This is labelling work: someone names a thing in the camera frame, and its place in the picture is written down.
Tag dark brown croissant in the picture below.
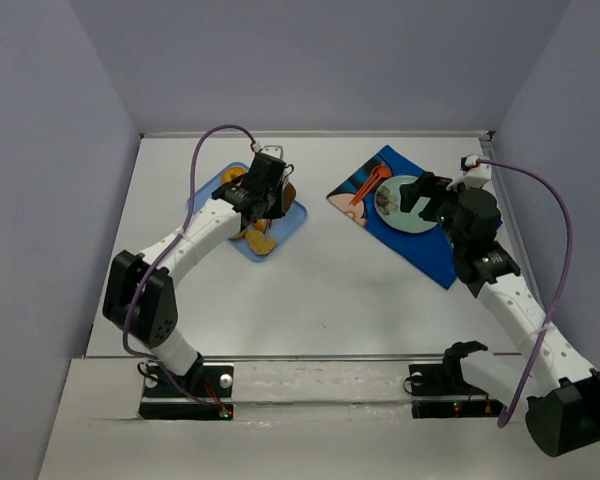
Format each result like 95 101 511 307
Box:
283 183 296 210

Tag metal kitchen tongs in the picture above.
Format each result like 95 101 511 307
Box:
263 163 295 237

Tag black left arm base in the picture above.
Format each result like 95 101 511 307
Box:
136 362 235 421

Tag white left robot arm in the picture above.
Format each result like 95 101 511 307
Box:
102 152 295 397

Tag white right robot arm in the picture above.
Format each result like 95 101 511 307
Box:
399 172 600 457

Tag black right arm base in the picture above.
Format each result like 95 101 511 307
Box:
402 341 503 419

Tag orange bread roll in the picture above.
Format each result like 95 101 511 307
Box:
252 219 270 232

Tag seeded tan bread slice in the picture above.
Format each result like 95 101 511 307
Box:
244 229 277 256

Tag light blue tray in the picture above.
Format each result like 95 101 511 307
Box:
194 162 307 262

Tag blue cartoon placemat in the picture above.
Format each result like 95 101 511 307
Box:
327 145 457 289

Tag small tan round bun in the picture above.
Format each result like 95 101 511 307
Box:
229 228 248 240

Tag pale green flower plate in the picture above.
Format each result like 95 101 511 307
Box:
374 175 437 234

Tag orange plastic fork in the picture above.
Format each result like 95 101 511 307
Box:
349 164 392 206

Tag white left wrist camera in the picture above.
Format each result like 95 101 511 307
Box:
252 144 284 160

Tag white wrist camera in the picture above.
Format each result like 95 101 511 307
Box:
252 144 284 160
446 154 492 191

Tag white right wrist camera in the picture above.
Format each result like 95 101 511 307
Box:
446 154 492 191

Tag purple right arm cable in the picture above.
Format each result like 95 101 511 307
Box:
477 158 576 429

